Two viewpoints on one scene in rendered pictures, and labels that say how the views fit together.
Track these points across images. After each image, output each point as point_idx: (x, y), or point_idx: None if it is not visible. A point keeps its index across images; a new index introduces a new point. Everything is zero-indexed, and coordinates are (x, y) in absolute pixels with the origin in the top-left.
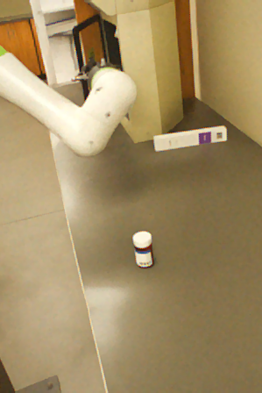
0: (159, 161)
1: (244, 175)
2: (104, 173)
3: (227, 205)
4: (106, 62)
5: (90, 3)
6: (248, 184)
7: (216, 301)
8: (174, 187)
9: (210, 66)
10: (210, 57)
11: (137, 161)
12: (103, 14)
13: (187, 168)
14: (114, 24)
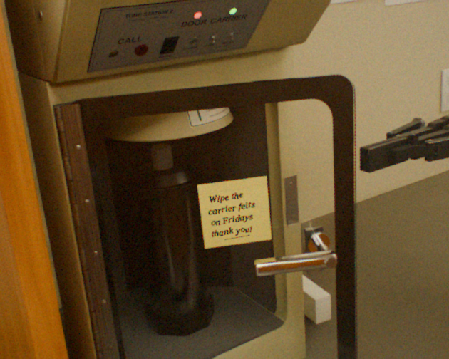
0: (369, 305)
1: (365, 234)
2: None
3: (447, 235)
4: (395, 129)
5: (229, 28)
6: (386, 230)
7: None
8: (440, 275)
9: (41, 218)
10: (39, 197)
11: (385, 330)
12: (119, 90)
13: (376, 276)
14: (254, 79)
